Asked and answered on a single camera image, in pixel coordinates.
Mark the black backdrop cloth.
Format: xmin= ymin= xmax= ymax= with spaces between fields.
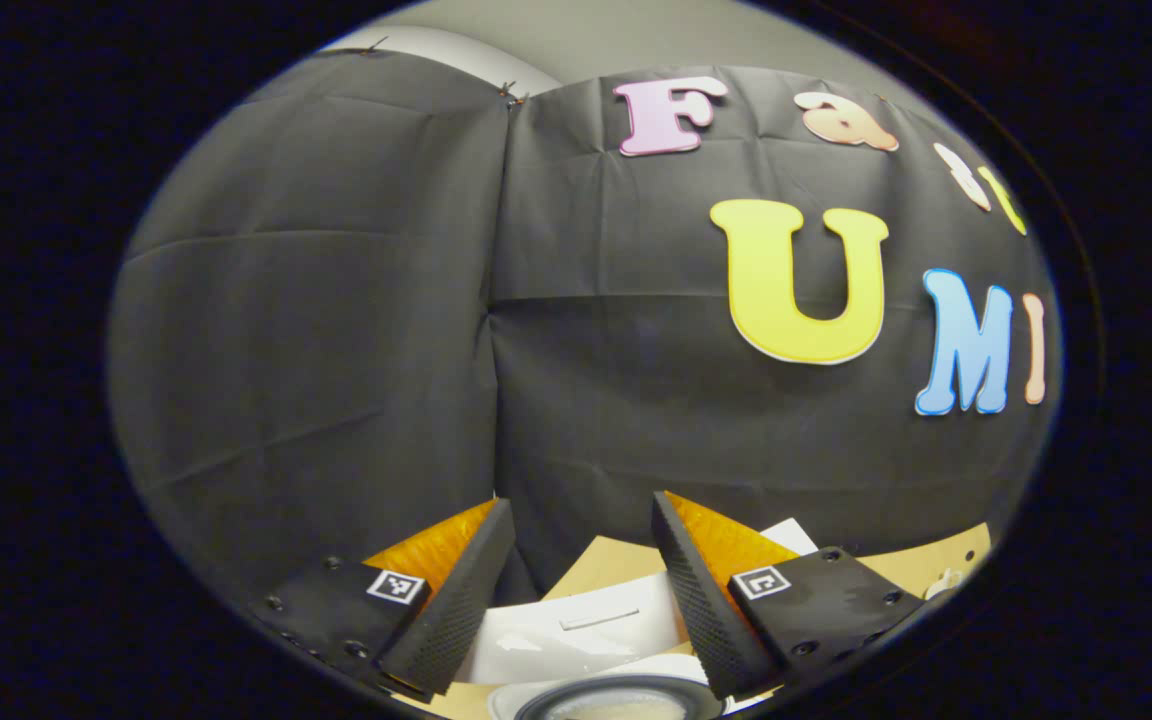
xmin=104 ymin=48 xmax=1064 ymax=603

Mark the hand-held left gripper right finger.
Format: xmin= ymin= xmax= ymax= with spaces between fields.
xmin=650 ymin=490 xmax=938 ymax=700

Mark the white rice cooker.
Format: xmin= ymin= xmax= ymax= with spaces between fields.
xmin=455 ymin=516 xmax=820 ymax=720

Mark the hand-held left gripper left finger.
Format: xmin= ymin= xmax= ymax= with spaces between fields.
xmin=250 ymin=498 xmax=518 ymax=701

